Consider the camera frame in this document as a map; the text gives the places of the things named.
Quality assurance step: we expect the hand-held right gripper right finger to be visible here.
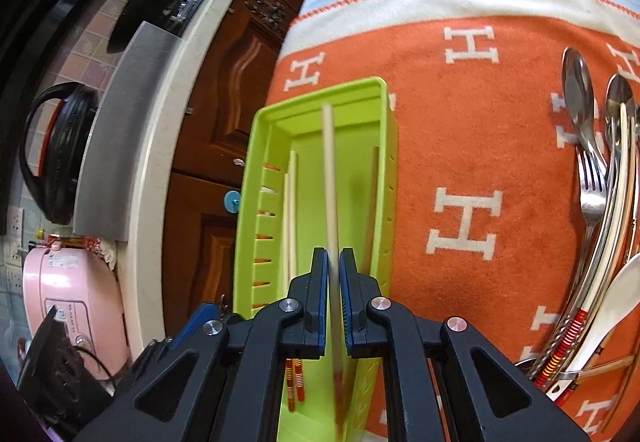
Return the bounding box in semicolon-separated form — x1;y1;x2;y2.
339;247;591;442

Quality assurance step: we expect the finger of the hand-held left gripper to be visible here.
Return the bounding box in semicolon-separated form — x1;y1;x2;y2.
167;303;224;354

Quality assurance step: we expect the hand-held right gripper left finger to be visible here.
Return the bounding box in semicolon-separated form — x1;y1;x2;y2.
75;247;331;442

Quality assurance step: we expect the green plastic utensil tray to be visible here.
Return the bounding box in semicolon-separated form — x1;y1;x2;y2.
232;77;401;442

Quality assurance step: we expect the white ceramic spoon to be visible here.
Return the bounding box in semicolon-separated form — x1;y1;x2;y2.
547;252;640;398

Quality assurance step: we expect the black induction cooker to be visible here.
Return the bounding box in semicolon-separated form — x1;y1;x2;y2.
16;307;117;429

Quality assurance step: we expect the pink rice cooker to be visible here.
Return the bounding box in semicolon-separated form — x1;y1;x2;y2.
22;234;127;380

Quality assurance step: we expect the brown wooden chopstick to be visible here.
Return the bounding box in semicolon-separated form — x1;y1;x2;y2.
363;147;380;268

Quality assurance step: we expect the floral cloth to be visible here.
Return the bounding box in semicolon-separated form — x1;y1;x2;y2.
84;235;119;269

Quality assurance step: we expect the orange printed blanket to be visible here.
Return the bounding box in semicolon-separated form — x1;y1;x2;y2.
262;0;640;442

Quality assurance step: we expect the stainless steel counter plate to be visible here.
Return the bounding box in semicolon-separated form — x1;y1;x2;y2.
74;21;182;243

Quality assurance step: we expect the cream chopstick red yellow end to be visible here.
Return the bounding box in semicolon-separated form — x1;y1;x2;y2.
537;102;632;390

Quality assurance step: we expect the white stone countertop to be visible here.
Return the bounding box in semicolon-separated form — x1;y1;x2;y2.
120;0;281;348

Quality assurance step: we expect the brown wooden cabinet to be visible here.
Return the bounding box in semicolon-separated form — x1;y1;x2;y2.
161;0;511;348

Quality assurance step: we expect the steel fork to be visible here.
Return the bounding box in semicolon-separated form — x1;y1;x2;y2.
560;149;609;323

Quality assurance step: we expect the black gas stove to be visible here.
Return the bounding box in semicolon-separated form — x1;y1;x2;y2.
160;0;226;38

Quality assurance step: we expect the short steel soup spoon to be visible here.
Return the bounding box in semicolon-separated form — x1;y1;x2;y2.
561;47;610;175

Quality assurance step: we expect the black range hood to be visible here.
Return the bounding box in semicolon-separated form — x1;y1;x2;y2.
0;0;126;223

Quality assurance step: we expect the black power cable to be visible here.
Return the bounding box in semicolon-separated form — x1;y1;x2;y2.
74;346;117;394

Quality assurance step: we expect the ornate metal cabinet handle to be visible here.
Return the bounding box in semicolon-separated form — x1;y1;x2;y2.
244;0;287;29

